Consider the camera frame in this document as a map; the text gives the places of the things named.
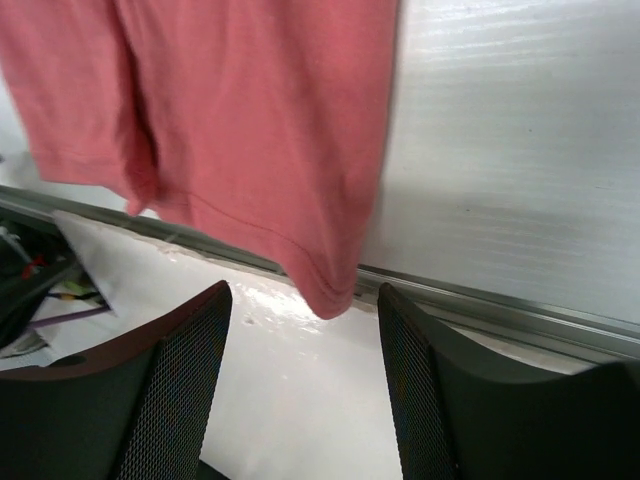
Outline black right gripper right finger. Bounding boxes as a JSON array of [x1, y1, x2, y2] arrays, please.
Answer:
[[378, 284, 639, 479]]

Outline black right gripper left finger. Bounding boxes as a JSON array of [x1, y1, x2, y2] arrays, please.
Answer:
[[1, 281, 232, 480]]

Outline pink t shirt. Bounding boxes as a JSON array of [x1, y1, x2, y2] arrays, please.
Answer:
[[1, 1, 398, 319]]

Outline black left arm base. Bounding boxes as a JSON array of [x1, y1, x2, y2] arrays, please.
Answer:
[[0, 199, 116, 351]]

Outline aluminium table rail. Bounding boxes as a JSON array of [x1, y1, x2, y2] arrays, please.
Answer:
[[1, 186, 639, 362]]

